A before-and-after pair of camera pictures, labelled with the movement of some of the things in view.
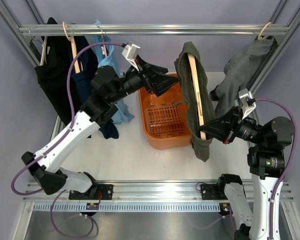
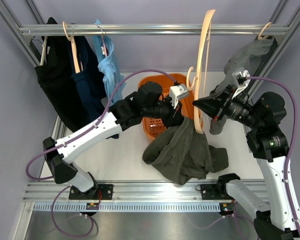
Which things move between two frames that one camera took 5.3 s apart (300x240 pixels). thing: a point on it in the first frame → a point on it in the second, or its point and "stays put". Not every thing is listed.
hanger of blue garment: (103, 41) stays put
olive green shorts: (205, 92) → (185, 154)
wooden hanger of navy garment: (72, 39) stays put
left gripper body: (147, 77) → (169, 113)
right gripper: (224, 128) → (215, 105)
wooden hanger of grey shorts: (259, 38) stays put
